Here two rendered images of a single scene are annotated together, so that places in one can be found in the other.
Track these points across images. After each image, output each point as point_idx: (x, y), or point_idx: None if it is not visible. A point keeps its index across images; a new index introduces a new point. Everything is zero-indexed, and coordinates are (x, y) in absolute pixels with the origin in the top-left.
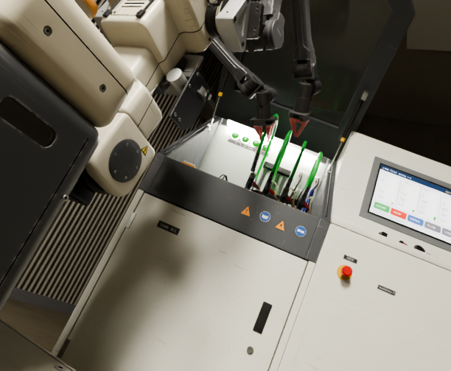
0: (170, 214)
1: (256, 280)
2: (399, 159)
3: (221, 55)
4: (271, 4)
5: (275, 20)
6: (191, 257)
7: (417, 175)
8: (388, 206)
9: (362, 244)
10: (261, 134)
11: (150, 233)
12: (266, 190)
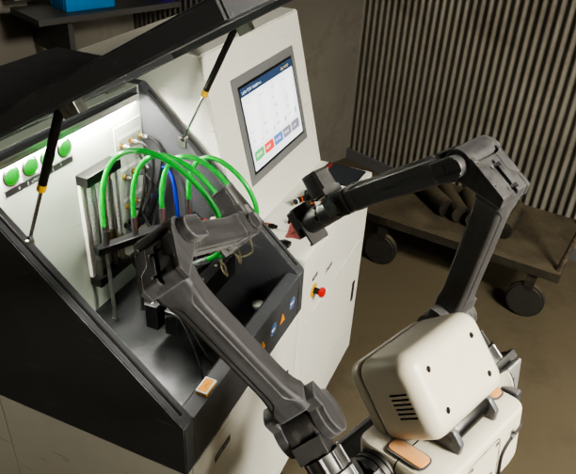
0: (219, 440)
1: None
2: (244, 60)
3: (220, 247)
4: (473, 297)
5: (476, 314)
6: (243, 431)
7: (262, 71)
8: (263, 146)
9: (318, 257)
10: None
11: (213, 473)
12: None
